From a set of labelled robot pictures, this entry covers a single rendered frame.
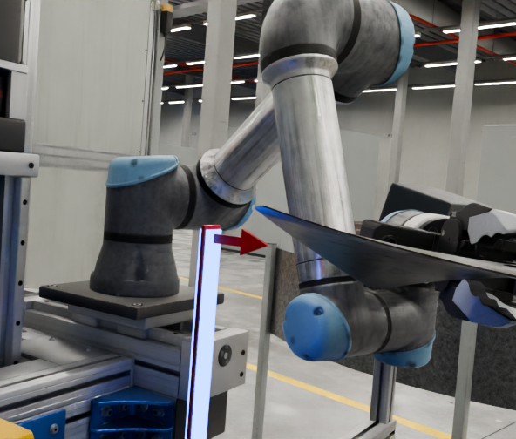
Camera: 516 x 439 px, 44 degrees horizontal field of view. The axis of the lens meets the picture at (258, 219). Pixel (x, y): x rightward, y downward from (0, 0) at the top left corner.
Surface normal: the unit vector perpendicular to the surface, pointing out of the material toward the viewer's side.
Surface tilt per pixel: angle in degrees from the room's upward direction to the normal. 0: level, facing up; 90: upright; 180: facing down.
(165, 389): 90
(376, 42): 110
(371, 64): 138
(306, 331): 90
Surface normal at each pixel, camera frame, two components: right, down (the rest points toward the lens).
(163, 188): 0.69, 0.04
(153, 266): 0.54, -0.22
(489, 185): -0.70, -0.02
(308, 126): -0.07, -0.18
